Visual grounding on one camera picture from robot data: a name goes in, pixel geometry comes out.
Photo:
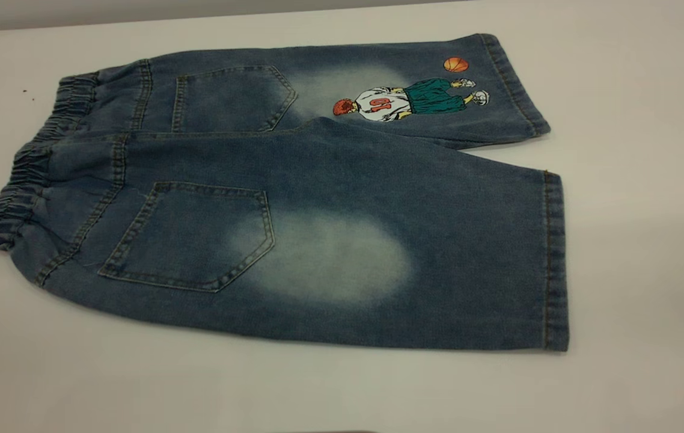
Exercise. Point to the blue denim shorts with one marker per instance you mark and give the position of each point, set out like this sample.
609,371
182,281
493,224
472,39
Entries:
348,180

